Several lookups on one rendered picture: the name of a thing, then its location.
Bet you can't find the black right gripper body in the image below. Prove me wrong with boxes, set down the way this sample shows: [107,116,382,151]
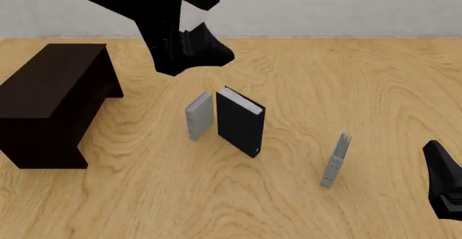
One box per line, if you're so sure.
[428,191,462,220]

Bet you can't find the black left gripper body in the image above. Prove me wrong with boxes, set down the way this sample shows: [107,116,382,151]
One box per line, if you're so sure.
[179,28,193,59]

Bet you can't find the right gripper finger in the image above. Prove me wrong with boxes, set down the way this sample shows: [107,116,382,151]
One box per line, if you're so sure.
[422,139,462,198]

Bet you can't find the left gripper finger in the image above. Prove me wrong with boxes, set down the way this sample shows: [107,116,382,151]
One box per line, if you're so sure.
[141,30,181,77]
[189,21,236,68]

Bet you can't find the thick grey book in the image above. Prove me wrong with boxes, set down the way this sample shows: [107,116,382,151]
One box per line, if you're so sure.
[184,90,215,142]

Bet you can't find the black book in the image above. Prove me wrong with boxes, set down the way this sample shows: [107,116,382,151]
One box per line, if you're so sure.
[215,85,266,160]

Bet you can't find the thin grey book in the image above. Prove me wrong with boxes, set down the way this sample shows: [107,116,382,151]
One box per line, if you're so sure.
[320,131,353,189]

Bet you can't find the dark brown wooden cabinet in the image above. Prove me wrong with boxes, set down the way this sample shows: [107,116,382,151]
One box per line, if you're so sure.
[0,43,125,170]

